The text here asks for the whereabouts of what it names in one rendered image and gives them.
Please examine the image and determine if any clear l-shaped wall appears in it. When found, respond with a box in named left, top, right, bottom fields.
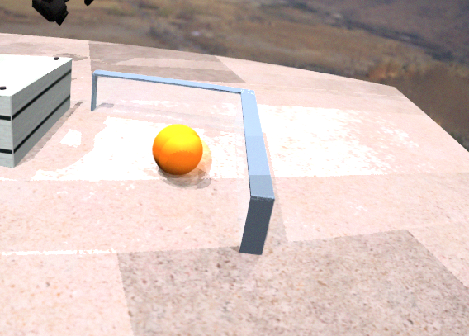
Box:
left=93, top=75, right=250, bottom=248

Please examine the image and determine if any light blue l-shaped low wall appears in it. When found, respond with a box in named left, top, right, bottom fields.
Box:
left=91, top=70, right=275, bottom=256

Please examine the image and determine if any see-through orange ball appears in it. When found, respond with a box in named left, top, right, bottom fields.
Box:
left=159, top=134, right=212, bottom=187

